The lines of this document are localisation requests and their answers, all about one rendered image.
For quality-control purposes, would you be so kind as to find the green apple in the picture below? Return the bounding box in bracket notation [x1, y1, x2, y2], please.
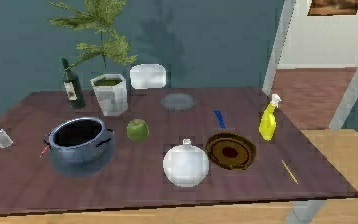
[126, 118, 150, 142]

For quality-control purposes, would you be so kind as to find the white square bowl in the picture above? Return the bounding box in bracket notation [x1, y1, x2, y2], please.
[129, 63, 168, 90]

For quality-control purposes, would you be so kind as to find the white round vase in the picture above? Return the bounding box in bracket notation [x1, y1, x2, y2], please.
[162, 138, 211, 188]

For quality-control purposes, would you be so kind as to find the brown framed picture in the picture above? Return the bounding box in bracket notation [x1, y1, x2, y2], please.
[307, 0, 358, 17]

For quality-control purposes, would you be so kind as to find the clear glass shaker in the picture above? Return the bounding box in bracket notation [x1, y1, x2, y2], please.
[0, 125, 14, 149]

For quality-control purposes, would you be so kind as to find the green house plant white pot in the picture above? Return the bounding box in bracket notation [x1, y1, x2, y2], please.
[48, 0, 139, 117]

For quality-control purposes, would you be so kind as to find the brown pan blue handle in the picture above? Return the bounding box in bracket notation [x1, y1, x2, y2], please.
[205, 110, 258, 171]

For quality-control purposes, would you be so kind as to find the yellow pencil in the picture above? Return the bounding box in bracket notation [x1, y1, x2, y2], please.
[281, 159, 299, 185]

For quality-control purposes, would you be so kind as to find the yellow spray bottle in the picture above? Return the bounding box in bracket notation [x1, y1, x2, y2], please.
[258, 93, 283, 142]

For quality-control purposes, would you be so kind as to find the grey round plate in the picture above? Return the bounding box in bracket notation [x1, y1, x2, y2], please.
[159, 92, 197, 112]

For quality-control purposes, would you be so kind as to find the dark green wine bottle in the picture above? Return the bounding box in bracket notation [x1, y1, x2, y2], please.
[60, 57, 87, 110]

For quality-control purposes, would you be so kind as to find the blue-grey metal pot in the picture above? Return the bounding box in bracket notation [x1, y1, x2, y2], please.
[43, 116, 116, 178]

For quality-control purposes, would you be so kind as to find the dark brown wooden table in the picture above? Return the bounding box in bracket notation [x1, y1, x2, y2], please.
[0, 87, 358, 218]

